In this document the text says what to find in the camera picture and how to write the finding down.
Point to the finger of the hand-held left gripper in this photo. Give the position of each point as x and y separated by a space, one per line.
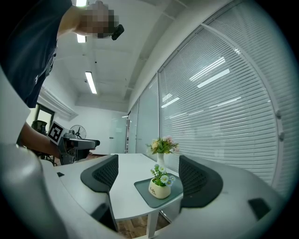
84 142

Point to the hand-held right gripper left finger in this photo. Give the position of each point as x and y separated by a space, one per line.
102 177

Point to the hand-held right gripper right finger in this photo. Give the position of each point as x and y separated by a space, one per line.
198 186

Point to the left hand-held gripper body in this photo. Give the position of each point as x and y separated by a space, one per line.
66 149

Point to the potted flower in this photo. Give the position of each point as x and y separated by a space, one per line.
160 190

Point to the grey-green rectangular tray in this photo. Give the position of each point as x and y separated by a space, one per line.
143 189

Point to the person's left forearm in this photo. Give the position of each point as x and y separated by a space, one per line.
35 142

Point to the white vase with flower bouquet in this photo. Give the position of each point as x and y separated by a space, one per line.
160 149

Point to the black standing fan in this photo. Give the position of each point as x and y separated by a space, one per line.
78 131

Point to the dark machine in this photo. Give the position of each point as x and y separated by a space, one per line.
39 126

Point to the white table leg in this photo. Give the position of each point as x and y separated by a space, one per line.
153 224

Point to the long ceiling light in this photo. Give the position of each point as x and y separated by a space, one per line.
91 82
81 2
81 38

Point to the frosted glass partition panel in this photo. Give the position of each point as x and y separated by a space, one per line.
148 121

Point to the white window blinds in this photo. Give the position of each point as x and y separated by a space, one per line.
222 105

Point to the person's dark blue shirt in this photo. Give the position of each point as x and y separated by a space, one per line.
25 51

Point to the person's head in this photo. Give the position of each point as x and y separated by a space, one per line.
93 18

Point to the white ceiling duct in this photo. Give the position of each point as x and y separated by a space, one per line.
57 103

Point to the black head-worn camera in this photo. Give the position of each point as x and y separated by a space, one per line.
117 32

